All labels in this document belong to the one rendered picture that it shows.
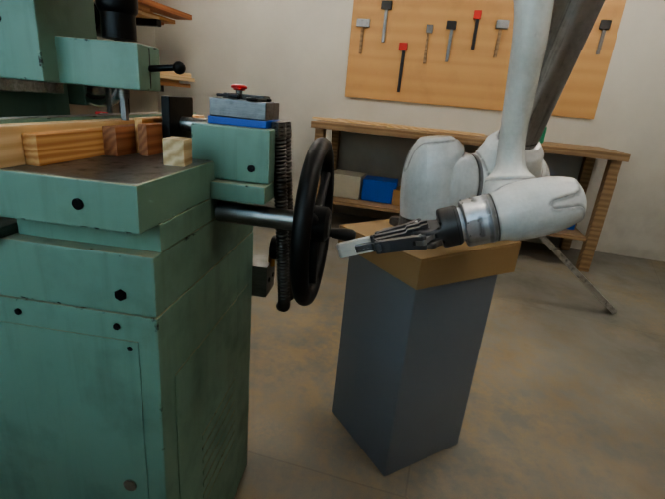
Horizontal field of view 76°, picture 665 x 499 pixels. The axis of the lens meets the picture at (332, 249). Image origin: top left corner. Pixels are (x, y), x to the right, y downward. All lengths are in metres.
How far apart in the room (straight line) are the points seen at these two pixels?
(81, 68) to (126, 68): 0.08
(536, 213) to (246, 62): 3.74
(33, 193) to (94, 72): 0.26
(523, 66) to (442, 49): 2.99
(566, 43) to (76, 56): 0.92
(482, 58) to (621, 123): 1.18
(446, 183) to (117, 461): 0.90
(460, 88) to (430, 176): 2.78
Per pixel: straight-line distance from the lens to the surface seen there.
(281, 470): 1.38
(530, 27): 0.90
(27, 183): 0.63
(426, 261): 1.03
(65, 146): 0.70
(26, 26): 0.84
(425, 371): 1.23
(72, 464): 0.88
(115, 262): 0.63
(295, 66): 4.13
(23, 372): 0.81
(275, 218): 0.74
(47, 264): 0.69
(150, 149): 0.78
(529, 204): 0.80
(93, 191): 0.58
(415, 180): 1.13
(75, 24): 0.90
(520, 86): 0.92
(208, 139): 0.75
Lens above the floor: 1.01
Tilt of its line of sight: 19 degrees down
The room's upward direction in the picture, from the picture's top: 5 degrees clockwise
